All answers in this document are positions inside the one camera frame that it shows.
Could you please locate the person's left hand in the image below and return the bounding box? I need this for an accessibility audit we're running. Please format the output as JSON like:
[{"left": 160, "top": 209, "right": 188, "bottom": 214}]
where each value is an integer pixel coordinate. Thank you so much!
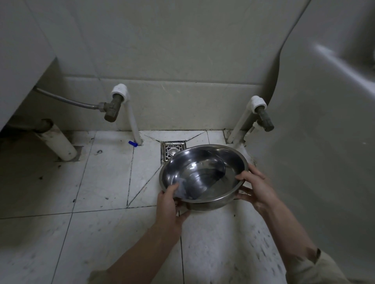
[{"left": 155, "top": 183, "right": 191, "bottom": 240}]

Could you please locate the braided metal hose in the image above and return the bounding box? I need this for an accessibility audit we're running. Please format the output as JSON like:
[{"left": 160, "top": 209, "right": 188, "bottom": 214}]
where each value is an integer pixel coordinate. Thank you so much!
[{"left": 35, "top": 87, "right": 102, "bottom": 111}]

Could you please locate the person's right hand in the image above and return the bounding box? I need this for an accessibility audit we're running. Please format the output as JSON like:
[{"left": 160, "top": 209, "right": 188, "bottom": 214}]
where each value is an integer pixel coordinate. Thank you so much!
[{"left": 235, "top": 163, "right": 282, "bottom": 217}]

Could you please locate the square metal floor drain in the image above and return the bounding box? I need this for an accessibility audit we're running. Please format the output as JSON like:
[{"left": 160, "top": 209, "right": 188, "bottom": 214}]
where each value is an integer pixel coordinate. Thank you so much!
[{"left": 161, "top": 140, "right": 187, "bottom": 165}]

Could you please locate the stainless steel bowl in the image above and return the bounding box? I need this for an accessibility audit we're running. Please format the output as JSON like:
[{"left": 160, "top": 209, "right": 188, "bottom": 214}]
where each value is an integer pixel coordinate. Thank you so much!
[{"left": 159, "top": 144, "right": 250, "bottom": 212}]

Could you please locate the person's beige right sleeve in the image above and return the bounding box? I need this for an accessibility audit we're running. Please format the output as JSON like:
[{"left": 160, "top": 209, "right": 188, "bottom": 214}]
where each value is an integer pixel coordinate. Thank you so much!
[{"left": 286, "top": 248, "right": 352, "bottom": 284}]

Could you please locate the white toilet supply hose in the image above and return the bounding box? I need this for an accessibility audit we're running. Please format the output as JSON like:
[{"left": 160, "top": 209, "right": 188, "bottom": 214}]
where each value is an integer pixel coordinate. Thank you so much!
[{"left": 243, "top": 121, "right": 261, "bottom": 142}]

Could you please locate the person's left forearm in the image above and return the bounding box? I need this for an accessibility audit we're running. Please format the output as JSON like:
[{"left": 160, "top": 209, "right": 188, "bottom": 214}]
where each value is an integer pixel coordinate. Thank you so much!
[{"left": 105, "top": 224, "right": 182, "bottom": 284}]

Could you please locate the white toilet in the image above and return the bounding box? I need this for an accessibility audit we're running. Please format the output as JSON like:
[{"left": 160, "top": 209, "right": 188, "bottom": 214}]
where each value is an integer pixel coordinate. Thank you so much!
[{"left": 246, "top": 0, "right": 375, "bottom": 284}]

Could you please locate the person's right forearm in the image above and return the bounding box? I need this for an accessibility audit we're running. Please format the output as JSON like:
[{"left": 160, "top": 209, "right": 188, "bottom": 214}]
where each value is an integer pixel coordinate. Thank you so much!
[{"left": 263, "top": 200, "right": 318, "bottom": 258}]

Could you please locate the person's beige sleeve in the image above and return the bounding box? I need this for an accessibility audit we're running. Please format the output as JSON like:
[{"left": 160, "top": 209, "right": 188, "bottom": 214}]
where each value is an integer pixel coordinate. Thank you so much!
[
  {"left": 286, "top": 248, "right": 352, "bottom": 284},
  {"left": 87, "top": 269, "right": 118, "bottom": 284}
]

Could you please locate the white vanity cabinet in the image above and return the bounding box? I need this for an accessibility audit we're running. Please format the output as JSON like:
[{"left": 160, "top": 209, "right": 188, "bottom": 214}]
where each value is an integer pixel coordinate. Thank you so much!
[{"left": 0, "top": 0, "right": 58, "bottom": 131}]

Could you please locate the thick white drain pipe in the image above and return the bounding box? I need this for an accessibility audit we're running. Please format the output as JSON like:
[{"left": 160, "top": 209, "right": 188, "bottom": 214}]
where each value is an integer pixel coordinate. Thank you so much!
[{"left": 35, "top": 122, "right": 78, "bottom": 162}]

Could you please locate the person's beige left sleeve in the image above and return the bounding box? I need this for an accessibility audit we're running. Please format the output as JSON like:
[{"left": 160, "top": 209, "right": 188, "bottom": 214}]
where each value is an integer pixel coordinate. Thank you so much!
[{"left": 87, "top": 269, "right": 118, "bottom": 284}]

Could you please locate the white curved water pipe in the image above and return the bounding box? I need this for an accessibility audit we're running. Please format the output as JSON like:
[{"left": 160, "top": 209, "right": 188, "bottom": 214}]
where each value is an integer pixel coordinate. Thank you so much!
[{"left": 111, "top": 83, "right": 144, "bottom": 146}]

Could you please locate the tarnished angle valve with hose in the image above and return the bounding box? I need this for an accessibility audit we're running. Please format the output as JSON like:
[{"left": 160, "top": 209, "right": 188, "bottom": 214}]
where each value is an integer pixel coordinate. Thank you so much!
[{"left": 98, "top": 93, "right": 123, "bottom": 122}]

